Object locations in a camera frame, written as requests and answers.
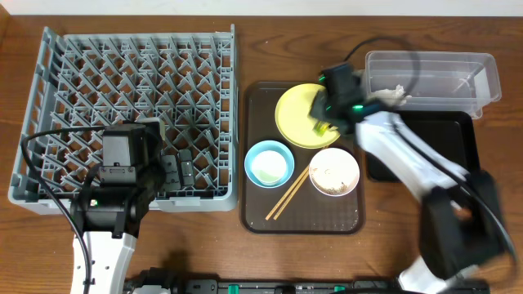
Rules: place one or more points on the wooden chopstick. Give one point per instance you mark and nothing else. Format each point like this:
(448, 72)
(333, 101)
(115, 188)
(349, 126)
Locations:
(291, 199)
(286, 195)

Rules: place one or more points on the white plastic cup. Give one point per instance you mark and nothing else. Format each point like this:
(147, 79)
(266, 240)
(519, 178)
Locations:
(269, 167)

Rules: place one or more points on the crumpled white tissue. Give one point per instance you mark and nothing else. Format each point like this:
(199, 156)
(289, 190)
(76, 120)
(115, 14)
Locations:
(392, 97)

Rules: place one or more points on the yellow green snack wrapper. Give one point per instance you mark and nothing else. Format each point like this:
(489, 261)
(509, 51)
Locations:
(320, 128)

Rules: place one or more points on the grey plastic dishwasher rack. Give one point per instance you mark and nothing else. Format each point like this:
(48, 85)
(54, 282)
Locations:
(84, 82)

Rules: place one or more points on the light blue bowl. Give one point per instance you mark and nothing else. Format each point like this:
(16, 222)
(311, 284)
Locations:
(264, 146)

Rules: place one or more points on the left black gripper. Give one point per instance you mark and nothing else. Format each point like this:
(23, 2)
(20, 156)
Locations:
(164, 171)

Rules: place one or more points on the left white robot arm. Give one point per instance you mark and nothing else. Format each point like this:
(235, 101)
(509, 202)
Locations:
(113, 200)

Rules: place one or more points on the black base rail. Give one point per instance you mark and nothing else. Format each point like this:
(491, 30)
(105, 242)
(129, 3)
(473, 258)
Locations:
(156, 280)

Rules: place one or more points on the upper wooden chopstick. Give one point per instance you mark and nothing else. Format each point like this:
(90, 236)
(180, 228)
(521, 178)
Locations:
(286, 195)

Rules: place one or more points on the lower wooden chopstick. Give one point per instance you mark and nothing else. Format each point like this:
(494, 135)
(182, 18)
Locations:
(291, 199)

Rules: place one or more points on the clear plastic bin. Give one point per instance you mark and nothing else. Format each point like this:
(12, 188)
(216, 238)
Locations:
(446, 81)

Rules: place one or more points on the black waste tray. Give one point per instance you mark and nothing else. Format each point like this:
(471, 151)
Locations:
(441, 134)

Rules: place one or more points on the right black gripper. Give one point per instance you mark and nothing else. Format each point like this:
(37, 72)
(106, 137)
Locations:
(321, 108)

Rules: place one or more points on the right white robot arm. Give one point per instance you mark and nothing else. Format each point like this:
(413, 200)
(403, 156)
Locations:
(461, 223)

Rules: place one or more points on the pink white bowl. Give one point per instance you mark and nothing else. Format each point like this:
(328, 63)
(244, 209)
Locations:
(334, 172)

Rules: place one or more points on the dark brown serving tray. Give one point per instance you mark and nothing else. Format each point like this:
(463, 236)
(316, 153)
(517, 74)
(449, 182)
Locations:
(309, 211)

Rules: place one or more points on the yellow plastic plate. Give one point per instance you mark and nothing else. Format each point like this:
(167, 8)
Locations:
(294, 122)

